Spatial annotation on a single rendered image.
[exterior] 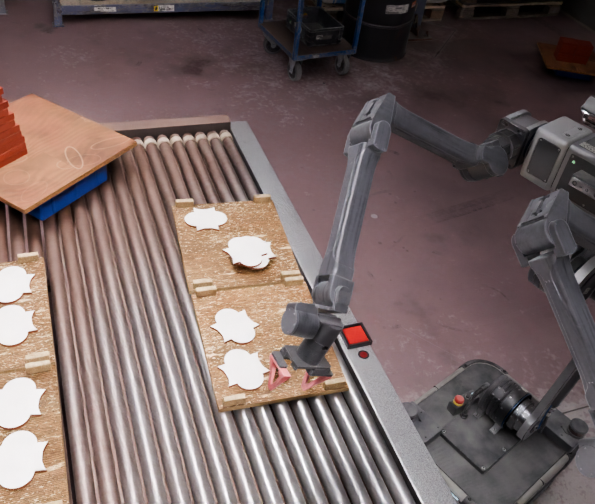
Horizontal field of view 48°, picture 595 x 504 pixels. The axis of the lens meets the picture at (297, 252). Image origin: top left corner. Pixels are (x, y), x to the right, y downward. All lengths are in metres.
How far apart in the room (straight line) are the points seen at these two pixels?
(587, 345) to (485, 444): 1.35
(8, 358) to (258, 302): 0.68
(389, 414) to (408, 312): 1.63
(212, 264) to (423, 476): 0.88
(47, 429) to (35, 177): 0.88
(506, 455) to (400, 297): 1.09
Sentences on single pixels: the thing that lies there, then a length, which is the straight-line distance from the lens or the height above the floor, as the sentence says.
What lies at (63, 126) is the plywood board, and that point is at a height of 1.04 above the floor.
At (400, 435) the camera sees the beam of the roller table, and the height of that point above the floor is 0.92.
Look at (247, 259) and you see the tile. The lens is 2.04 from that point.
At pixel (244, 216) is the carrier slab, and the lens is 2.27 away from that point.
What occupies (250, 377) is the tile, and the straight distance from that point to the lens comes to 1.78.
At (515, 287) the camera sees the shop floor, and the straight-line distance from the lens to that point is 3.77.
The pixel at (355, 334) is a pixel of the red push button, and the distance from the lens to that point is 1.94.
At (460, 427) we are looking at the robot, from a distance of 2.69.
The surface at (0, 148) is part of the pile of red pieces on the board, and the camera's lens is 2.31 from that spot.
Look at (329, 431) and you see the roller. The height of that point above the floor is 0.92.
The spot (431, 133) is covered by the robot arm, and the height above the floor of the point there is 1.54.
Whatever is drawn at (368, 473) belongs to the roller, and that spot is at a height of 0.92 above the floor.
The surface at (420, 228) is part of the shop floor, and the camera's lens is 3.94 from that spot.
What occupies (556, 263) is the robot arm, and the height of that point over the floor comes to 1.56.
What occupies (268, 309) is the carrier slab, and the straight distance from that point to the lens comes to 1.95.
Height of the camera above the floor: 2.34
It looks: 41 degrees down
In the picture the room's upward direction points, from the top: 9 degrees clockwise
